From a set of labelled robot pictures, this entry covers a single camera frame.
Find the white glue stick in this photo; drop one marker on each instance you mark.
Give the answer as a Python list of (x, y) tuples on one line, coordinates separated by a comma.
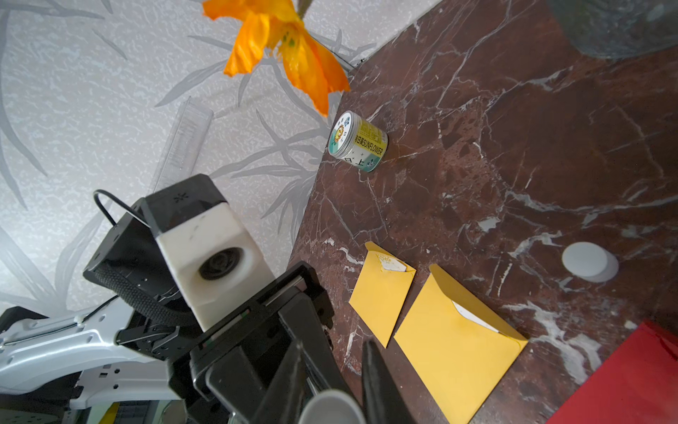
[(332, 406)]

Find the clear acrylic wall shelf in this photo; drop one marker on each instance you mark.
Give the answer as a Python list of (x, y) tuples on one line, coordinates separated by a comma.
[(183, 146)]

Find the red envelope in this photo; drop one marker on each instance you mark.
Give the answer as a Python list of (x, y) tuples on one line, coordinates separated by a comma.
[(636, 384)]

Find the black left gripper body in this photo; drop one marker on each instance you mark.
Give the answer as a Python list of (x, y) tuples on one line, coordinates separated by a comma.
[(226, 370)]

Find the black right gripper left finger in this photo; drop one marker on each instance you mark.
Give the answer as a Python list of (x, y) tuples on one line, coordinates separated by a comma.
[(283, 400)]

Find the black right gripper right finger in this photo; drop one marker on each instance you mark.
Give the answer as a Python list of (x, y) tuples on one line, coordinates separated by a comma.
[(382, 401)]

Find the round sunflower label jar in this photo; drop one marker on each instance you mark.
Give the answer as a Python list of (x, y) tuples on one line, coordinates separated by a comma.
[(358, 142)]

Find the artificial flower bouquet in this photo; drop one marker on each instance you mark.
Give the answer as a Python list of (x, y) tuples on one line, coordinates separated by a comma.
[(277, 27)]

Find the small yellow envelope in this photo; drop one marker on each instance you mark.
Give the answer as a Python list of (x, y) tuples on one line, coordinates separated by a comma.
[(380, 292)]

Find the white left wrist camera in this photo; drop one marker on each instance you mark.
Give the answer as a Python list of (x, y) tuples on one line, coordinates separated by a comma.
[(215, 263)]

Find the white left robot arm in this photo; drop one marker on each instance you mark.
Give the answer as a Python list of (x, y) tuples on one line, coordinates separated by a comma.
[(78, 357)]

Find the blue textured glass vase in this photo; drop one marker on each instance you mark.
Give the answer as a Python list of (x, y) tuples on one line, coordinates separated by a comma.
[(617, 29)]

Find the large yellow envelope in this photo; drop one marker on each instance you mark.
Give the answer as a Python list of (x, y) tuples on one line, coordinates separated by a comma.
[(458, 346)]

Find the white glue stick cap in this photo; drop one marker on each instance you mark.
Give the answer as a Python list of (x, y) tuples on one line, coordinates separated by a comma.
[(590, 262)]

